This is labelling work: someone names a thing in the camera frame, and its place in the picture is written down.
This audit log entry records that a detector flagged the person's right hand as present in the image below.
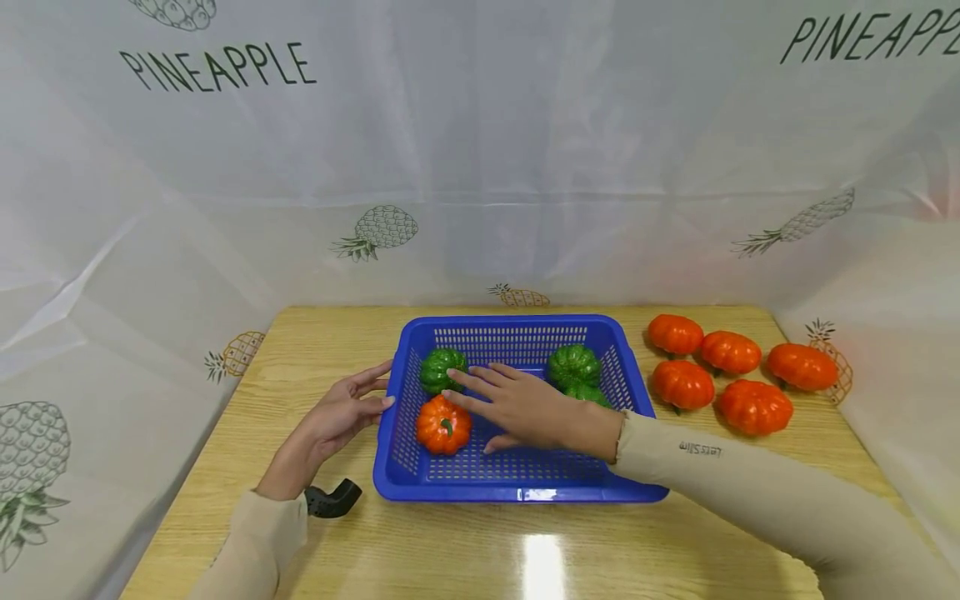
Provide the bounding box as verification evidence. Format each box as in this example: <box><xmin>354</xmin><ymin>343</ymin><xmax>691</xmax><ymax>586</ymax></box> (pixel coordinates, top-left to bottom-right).
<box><xmin>442</xmin><ymin>362</ymin><xmax>626</xmax><ymax>464</ymax></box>

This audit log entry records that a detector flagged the person's left hand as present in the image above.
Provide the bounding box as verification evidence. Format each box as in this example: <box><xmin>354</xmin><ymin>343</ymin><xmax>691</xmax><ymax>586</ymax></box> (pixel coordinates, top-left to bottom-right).
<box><xmin>257</xmin><ymin>359</ymin><xmax>397</xmax><ymax>502</ymax></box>

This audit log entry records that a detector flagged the blue plastic basket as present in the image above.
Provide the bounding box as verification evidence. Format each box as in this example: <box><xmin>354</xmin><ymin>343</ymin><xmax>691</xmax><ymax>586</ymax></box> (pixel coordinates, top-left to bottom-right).
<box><xmin>372</xmin><ymin>314</ymin><xmax>670</xmax><ymax>505</ymax></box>

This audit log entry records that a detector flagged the person's right forearm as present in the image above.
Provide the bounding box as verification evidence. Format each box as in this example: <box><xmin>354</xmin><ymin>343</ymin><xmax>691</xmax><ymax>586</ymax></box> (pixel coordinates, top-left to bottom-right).
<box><xmin>607</xmin><ymin>410</ymin><xmax>960</xmax><ymax>600</ymax></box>

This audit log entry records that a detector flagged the person's left forearm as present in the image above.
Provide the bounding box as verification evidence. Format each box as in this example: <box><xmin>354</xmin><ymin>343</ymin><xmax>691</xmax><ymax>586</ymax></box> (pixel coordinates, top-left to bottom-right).
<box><xmin>187</xmin><ymin>490</ymin><xmax>309</xmax><ymax>600</ymax></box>

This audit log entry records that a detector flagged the green pumpkin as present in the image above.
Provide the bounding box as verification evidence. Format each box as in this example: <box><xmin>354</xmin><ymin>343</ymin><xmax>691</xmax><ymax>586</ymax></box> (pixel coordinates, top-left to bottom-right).
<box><xmin>562</xmin><ymin>382</ymin><xmax>614</xmax><ymax>410</ymax></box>
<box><xmin>420</xmin><ymin>347</ymin><xmax>469</xmax><ymax>396</ymax></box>
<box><xmin>547</xmin><ymin>344</ymin><xmax>603</xmax><ymax>390</ymax></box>

